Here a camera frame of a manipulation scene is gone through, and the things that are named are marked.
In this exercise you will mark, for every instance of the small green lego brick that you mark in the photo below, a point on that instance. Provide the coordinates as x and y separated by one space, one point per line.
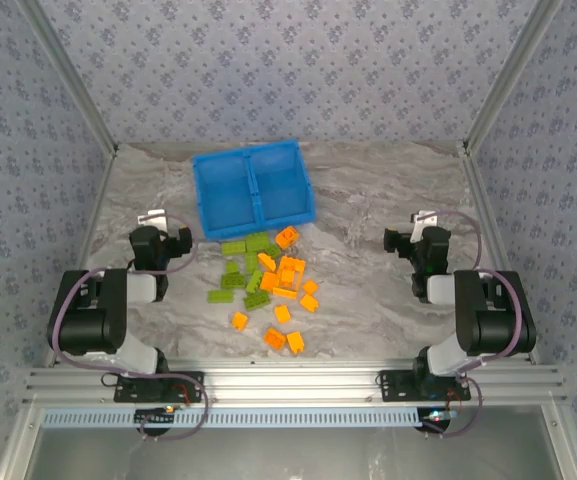
232 267
273 251

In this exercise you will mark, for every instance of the orange lego window frame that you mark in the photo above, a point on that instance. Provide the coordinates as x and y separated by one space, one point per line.
301 270

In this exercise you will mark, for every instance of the orange round lego spool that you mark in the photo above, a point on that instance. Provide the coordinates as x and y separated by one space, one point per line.
288 236

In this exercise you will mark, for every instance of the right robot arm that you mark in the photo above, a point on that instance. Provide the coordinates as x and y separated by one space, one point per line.
493 320

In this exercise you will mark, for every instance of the small lit circuit board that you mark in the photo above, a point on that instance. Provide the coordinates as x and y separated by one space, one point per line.
153 416
433 422

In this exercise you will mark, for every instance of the wide aluminium mounting beam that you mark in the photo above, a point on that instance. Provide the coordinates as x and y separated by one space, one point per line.
293 382

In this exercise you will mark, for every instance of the grey metal panel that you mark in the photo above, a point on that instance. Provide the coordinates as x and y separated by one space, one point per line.
293 455

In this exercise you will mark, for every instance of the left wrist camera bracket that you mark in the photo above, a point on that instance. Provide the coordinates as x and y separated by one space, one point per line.
150 218

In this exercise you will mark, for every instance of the aluminium table edge rail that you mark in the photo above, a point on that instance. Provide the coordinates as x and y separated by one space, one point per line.
89 225
483 200

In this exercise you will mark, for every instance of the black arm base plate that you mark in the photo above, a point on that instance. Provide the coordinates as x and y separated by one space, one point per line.
393 387
195 380

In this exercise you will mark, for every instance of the aluminium frame post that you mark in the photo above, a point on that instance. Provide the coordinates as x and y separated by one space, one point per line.
74 75
508 75

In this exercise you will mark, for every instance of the aluminium frame leg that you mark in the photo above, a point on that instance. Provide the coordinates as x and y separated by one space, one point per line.
565 445
20 445

